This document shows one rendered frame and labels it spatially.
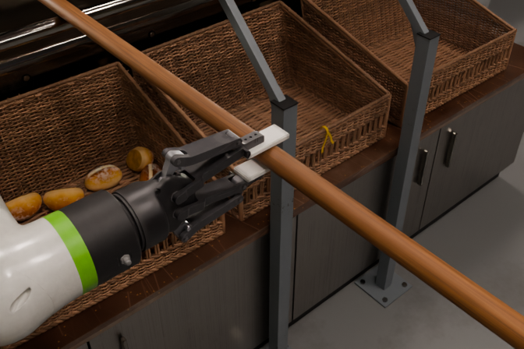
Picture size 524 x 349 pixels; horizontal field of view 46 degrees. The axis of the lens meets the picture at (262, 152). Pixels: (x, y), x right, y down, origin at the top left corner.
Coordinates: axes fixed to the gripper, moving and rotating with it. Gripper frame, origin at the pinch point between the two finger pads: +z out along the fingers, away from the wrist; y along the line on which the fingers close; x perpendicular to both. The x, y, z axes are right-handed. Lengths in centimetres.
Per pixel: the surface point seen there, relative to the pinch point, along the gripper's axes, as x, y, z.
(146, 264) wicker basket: -41, 56, 1
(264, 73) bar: -38, 18, 33
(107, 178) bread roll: -72, 55, 9
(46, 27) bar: -53, 1, -5
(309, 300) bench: -36, 103, 50
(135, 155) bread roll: -73, 53, 18
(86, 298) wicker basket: -41, 57, -13
